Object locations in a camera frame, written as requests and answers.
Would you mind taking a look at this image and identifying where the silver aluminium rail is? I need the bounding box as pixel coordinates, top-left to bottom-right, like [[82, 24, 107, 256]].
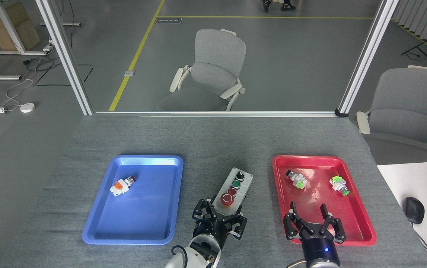
[[93, 111, 338, 118]]

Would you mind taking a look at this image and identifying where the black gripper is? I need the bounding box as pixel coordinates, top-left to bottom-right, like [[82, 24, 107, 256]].
[[192, 199, 248, 249], [283, 201, 347, 267]]

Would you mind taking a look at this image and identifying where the brown cardboard box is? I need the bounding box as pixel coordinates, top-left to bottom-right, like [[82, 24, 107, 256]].
[[0, 2, 41, 52]]

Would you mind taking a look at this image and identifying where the silver aluminium post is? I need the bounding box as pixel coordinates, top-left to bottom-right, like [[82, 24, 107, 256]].
[[36, 0, 95, 116], [335, 0, 400, 118]]

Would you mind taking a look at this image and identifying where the black computer mouse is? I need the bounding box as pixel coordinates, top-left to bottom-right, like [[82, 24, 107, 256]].
[[402, 197, 425, 225]]

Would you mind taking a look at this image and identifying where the white side table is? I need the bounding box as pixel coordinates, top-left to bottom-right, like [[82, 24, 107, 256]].
[[376, 161, 427, 268]]

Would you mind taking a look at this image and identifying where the red-headed push button switch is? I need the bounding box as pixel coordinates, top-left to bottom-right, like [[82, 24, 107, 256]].
[[110, 176, 136, 197]]

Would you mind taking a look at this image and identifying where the white desk frame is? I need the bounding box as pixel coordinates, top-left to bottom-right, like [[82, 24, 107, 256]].
[[0, 0, 50, 80]]

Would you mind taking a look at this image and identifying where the red plastic tray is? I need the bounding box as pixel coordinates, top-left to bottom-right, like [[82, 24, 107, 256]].
[[272, 155, 377, 246]]

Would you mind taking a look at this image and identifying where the grey office chair, wide back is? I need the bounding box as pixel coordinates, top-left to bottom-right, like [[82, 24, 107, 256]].
[[355, 66, 427, 165]]

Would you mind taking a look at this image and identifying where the blue plastic tray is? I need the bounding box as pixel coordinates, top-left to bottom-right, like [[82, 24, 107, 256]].
[[82, 155, 184, 246]]

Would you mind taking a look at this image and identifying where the grey control box with buttons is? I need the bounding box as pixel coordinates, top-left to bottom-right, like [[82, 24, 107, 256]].
[[213, 167, 254, 217]]

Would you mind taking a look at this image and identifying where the grey office chair, narrow back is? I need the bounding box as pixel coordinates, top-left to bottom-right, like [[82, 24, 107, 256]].
[[157, 29, 246, 112]]

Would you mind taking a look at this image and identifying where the silver-headed switch with green clip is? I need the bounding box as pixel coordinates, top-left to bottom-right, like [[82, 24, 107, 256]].
[[286, 170, 307, 189]]

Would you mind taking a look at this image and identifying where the green-headed push button switch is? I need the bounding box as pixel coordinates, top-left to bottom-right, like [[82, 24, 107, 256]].
[[329, 176, 350, 197]]

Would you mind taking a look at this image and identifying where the person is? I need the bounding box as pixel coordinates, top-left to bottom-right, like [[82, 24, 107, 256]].
[[261, 0, 296, 12]]

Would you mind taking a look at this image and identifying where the white floor cable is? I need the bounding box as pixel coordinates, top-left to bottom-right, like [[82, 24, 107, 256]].
[[4, 78, 34, 111]]

